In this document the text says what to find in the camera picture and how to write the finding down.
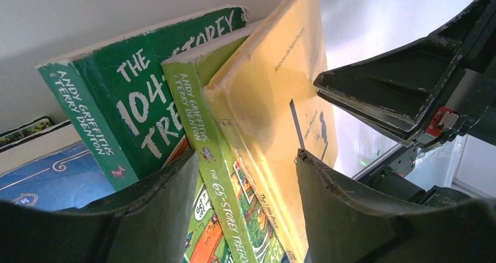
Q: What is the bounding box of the dark black-green book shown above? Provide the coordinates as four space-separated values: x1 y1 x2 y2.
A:
1 115 54 151

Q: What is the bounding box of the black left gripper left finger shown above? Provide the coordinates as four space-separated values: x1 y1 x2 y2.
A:
1 149 199 262

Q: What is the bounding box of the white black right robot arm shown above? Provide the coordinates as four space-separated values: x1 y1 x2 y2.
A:
314 0 495 206

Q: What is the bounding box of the light green treehouse book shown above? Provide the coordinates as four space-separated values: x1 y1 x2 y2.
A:
161 22 289 262

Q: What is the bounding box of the Jane Eyre blue book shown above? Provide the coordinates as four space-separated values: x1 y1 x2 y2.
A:
1 120 115 211

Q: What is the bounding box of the dark green treehouse book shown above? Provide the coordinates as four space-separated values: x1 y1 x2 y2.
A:
36 5 249 193

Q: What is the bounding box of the yellow book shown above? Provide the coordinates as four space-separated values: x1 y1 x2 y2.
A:
203 0 338 262

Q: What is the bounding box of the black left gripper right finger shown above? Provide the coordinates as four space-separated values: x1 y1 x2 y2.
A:
295 149 495 262

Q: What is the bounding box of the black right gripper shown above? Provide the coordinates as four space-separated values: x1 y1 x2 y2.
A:
314 0 495 149

